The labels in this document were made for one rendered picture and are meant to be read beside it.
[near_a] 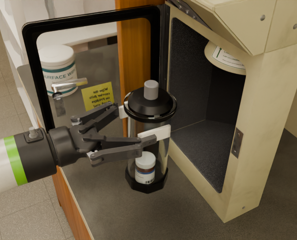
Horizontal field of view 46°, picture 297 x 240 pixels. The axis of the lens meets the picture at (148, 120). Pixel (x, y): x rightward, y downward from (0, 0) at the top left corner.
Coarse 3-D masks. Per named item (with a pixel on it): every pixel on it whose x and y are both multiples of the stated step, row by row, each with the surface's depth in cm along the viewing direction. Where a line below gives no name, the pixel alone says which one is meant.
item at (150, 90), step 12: (144, 84) 67; (156, 84) 67; (132, 96) 69; (144, 96) 68; (156, 96) 68; (168, 96) 69; (132, 108) 68; (144, 108) 66; (156, 108) 66; (168, 108) 68
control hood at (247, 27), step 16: (192, 0) 50; (208, 0) 47; (224, 0) 47; (240, 0) 48; (256, 0) 49; (272, 0) 50; (208, 16) 51; (224, 16) 47; (240, 16) 49; (256, 16) 50; (224, 32) 54; (240, 32) 51; (256, 32) 52; (240, 48) 56; (256, 48) 54
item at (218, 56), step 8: (208, 48) 74; (216, 48) 71; (208, 56) 73; (216, 56) 71; (224, 56) 69; (232, 56) 68; (216, 64) 71; (224, 64) 70; (232, 64) 69; (240, 64) 68; (232, 72) 69; (240, 72) 68
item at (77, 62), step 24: (24, 24) 70; (120, 24) 77; (144, 24) 79; (48, 48) 74; (72, 48) 76; (96, 48) 79; (120, 48) 81; (144, 48) 83; (48, 72) 78; (72, 72) 80; (96, 72) 82; (120, 72) 85; (144, 72) 87; (48, 96) 82; (72, 96) 84; (96, 96) 86; (120, 96) 89; (120, 120) 94
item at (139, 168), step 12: (132, 120) 69; (168, 120) 70; (132, 132) 71; (156, 144) 71; (168, 144) 75; (144, 156) 73; (156, 156) 74; (132, 168) 78; (144, 168) 76; (156, 168) 76; (144, 180) 78; (156, 180) 79
